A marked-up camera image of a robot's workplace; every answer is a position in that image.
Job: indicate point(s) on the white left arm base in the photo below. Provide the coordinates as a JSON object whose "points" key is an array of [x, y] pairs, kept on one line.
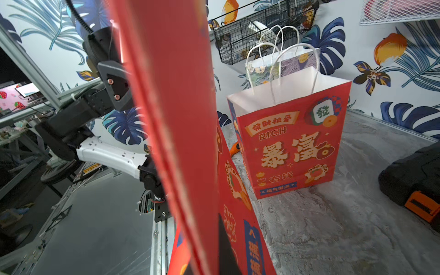
{"points": [[139, 166]]}

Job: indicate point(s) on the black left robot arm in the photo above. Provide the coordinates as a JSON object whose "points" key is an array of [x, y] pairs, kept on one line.
{"points": [[66, 130]]}

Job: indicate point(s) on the black tool case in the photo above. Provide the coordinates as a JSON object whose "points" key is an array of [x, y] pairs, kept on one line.
{"points": [[414, 182]]}

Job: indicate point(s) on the floral paper bag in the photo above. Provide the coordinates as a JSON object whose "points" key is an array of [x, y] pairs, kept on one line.
{"points": [[270, 60]]}

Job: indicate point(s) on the black wire basket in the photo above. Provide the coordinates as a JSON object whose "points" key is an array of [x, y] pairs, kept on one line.
{"points": [[239, 29]]}

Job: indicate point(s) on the red paper bag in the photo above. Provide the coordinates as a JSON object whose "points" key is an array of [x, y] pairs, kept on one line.
{"points": [[167, 53], [289, 130]]}

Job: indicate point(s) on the orange handled screwdriver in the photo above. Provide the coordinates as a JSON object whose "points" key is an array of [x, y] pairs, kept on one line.
{"points": [[234, 149]]}

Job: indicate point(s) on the white mesh wall shelf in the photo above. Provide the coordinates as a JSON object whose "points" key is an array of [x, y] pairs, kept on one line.
{"points": [[375, 12]]}

